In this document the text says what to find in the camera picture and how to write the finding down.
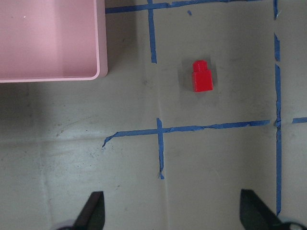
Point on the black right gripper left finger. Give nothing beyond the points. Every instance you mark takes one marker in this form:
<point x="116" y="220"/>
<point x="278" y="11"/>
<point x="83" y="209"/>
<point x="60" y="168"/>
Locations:
<point x="92" y="216"/>

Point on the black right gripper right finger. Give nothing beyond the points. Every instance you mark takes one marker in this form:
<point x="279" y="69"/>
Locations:
<point x="254" y="214"/>

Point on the red block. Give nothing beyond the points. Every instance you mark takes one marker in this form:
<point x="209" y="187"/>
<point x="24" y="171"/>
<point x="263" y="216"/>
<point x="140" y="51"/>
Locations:
<point x="201" y="77"/>

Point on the pink plastic box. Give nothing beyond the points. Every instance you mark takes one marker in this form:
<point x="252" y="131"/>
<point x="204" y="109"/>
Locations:
<point x="52" y="40"/>

